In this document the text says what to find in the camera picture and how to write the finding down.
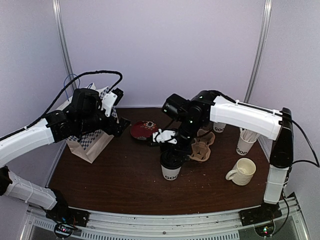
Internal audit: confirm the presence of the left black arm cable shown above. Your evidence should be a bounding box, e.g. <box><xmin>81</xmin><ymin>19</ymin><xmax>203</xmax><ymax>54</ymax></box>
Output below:
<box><xmin>0</xmin><ymin>70</ymin><xmax>124</xmax><ymax>141</ymax></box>

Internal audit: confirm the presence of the brown cardboard cup carrier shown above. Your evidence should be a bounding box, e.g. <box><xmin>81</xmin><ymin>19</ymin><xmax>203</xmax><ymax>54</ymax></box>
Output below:
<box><xmin>189</xmin><ymin>129</ymin><xmax>216</xmax><ymax>162</ymax></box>

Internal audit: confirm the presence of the white cup holding straws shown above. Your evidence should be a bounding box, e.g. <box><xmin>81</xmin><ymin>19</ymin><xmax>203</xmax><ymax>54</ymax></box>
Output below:
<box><xmin>236</xmin><ymin>128</ymin><xmax>260</xmax><ymax>156</ymax></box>

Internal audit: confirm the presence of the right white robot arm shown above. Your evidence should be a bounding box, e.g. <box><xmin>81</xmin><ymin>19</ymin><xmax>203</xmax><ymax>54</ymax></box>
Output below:
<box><xmin>152</xmin><ymin>90</ymin><xmax>294</xmax><ymax>221</ymax></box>

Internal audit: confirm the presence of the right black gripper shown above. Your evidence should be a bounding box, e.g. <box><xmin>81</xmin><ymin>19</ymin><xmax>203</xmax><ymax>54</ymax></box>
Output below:
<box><xmin>168</xmin><ymin>117</ymin><xmax>204</xmax><ymax>166</ymax></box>

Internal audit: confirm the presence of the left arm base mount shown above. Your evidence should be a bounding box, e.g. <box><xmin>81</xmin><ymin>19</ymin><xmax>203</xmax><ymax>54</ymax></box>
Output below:
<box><xmin>42</xmin><ymin>208</ymin><xmax>90</xmax><ymax>240</ymax></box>

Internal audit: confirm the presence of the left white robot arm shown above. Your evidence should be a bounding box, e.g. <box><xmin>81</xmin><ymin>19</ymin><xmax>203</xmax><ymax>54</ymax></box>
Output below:
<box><xmin>0</xmin><ymin>110</ymin><xmax>130</xmax><ymax>222</ymax></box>

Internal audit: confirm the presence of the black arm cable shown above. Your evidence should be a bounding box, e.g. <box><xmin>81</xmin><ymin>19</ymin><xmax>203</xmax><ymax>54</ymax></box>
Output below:
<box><xmin>0</xmin><ymin>70</ymin><xmax>124</xmax><ymax>141</ymax></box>
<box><xmin>214</xmin><ymin>90</ymin><xmax>320</xmax><ymax>168</ymax></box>

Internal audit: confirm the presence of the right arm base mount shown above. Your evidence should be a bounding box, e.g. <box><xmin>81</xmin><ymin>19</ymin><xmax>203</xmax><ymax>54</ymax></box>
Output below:
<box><xmin>239</xmin><ymin>207</ymin><xmax>282</xmax><ymax>238</ymax></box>

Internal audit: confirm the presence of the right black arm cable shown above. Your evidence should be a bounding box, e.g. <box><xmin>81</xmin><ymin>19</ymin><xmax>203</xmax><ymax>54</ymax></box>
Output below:
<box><xmin>214</xmin><ymin>90</ymin><xmax>320</xmax><ymax>168</ymax></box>

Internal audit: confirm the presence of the white ceramic mug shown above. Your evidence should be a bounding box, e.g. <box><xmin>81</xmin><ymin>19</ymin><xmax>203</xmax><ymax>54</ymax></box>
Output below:
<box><xmin>225</xmin><ymin>158</ymin><xmax>257</xmax><ymax>186</ymax></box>

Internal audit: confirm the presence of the black plastic cup lid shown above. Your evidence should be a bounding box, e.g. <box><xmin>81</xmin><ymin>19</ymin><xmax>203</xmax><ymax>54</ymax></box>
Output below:
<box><xmin>160</xmin><ymin>150</ymin><xmax>185</xmax><ymax>170</ymax></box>

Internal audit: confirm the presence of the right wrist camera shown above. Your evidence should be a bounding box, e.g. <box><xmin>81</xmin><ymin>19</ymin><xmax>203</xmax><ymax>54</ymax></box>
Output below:
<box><xmin>150</xmin><ymin>128</ymin><xmax>178</xmax><ymax>146</ymax></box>

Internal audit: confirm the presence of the white paper coffee cup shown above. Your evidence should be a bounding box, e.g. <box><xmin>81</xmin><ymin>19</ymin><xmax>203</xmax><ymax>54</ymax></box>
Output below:
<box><xmin>161</xmin><ymin>163</ymin><xmax>182</xmax><ymax>181</ymax></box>

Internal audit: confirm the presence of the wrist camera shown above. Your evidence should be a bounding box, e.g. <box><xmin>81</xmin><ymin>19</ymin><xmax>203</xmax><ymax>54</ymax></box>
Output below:
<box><xmin>101</xmin><ymin>88</ymin><xmax>124</xmax><ymax>117</ymax></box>
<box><xmin>150</xmin><ymin>128</ymin><xmax>178</xmax><ymax>146</ymax></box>

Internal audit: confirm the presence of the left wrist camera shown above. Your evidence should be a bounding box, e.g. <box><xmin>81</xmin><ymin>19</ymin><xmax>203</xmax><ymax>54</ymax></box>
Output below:
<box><xmin>101</xmin><ymin>88</ymin><xmax>124</xmax><ymax>117</ymax></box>

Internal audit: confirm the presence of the red floral plate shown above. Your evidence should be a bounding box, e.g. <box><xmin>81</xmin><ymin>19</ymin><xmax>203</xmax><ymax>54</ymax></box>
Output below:
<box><xmin>130</xmin><ymin>120</ymin><xmax>159</xmax><ymax>141</ymax></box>

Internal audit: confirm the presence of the stack of white paper cups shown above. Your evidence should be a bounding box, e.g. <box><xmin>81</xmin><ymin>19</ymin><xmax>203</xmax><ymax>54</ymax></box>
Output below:
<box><xmin>213</xmin><ymin>122</ymin><xmax>226</xmax><ymax>133</ymax></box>

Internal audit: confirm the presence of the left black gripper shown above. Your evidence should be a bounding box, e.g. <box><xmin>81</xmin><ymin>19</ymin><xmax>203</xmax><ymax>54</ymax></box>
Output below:
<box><xmin>77</xmin><ymin>109</ymin><xmax>131</xmax><ymax>137</ymax></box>

